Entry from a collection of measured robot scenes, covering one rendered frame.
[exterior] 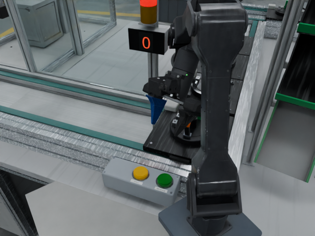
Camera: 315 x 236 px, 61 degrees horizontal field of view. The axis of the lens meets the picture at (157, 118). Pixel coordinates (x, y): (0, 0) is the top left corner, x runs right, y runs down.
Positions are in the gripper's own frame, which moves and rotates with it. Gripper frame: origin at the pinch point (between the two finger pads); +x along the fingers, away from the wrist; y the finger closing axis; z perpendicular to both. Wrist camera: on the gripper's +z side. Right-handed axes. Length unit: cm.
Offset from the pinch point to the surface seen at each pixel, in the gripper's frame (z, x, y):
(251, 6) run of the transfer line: -125, -76, -67
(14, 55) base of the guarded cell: -1, 6, -126
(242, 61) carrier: -63, -27, -22
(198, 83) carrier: -34.9, -11.1, -20.9
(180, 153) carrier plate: -12.0, 10.3, -1.1
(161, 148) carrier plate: -9.1, 11.1, -6.3
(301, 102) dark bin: -13.1, -13.4, 24.3
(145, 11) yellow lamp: 0.2, -25.7, -21.1
